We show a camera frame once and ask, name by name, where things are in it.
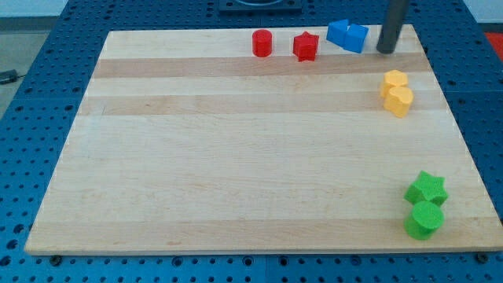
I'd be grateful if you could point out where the blue cube block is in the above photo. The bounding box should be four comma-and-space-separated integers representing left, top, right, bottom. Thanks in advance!
343, 24, 369, 53

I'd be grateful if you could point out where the red star block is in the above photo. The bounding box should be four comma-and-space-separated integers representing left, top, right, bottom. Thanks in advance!
292, 31, 319, 61

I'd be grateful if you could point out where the green star block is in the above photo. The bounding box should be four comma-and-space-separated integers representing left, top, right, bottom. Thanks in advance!
404, 171, 449, 207

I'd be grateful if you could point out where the light wooden board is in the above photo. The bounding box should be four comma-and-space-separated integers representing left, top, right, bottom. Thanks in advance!
25, 24, 502, 255

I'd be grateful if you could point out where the red cylinder block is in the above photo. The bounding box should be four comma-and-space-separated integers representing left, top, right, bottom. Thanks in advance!
252, 29, 273, 57

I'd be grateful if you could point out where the blue angular block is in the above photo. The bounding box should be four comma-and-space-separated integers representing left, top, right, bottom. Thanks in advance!
326, 19, 349, 46

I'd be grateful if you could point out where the yellow heart block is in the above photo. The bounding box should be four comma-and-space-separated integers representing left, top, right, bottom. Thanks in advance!
384, 86, 414, 118

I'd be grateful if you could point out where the yellow pentagon block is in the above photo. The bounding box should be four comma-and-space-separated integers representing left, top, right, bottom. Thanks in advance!
380, 70, 409, 98

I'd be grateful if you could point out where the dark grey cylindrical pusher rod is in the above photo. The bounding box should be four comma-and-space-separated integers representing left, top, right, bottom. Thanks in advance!
376, 0, 409, 54

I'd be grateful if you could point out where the green cylinder block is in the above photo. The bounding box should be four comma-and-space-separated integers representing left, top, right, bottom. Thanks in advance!
404, 201, 445, 241

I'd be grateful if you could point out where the black device on floor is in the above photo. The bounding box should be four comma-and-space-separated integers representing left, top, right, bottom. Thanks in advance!
0, 69, 18, 85

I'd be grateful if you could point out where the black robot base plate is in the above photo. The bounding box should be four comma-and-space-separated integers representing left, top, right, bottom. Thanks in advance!
216, 0, 303, 16

